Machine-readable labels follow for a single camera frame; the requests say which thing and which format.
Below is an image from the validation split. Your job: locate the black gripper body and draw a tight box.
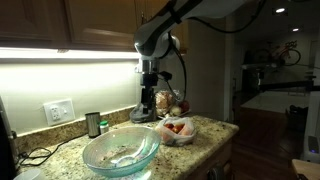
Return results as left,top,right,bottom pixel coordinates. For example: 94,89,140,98
139,73,160,103

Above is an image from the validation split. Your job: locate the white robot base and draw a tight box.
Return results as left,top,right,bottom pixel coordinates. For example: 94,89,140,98
301,43,320,164

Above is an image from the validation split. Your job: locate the clear plastic produce bag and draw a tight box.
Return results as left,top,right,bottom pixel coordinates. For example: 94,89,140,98
154,89,184,118

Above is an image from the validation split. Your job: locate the white mesh carrier bag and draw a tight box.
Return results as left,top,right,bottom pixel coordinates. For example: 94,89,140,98
154,116,198,147

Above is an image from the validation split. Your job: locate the glass bowl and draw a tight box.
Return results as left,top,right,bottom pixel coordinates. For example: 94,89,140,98
82,125,162,179

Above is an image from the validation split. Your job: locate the pale yellow onion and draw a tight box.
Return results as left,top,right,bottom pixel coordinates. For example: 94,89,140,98
169,104,183,117

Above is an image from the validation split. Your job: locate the small green-lid bottle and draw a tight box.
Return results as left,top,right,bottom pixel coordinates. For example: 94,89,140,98
99,120,110,135

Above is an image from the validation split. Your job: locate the stainless steel cup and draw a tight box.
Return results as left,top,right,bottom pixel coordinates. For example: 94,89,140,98
84,111,102,139

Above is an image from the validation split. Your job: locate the wooden base cabinet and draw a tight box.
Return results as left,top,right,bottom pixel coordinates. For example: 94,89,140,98
186,133,239,180

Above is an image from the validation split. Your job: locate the wooden upper cabinet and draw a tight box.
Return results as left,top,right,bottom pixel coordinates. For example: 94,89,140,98
0,0,191,54

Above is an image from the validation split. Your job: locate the under-cabinet light strip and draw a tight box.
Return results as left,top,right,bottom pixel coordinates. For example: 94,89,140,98
0,47,141,61

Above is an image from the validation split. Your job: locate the white background table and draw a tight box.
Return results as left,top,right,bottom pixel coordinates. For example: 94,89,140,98
240,91,309,114

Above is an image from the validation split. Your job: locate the white round container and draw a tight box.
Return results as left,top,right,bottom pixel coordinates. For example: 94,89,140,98
13,168,47,180

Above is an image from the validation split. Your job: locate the black kitchen appliance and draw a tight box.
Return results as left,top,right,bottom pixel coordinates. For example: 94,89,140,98
0,95,20,180

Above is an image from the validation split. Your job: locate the red bicycle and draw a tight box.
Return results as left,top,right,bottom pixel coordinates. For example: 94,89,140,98
252,39,302,67

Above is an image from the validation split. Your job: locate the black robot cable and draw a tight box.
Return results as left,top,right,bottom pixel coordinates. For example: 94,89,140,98
164,0,268,103

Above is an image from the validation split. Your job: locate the black power cord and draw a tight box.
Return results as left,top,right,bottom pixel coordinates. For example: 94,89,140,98
16,133,86,168

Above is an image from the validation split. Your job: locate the white wall outlet plate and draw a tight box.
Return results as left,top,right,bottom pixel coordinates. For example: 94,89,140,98
43,98,76,127

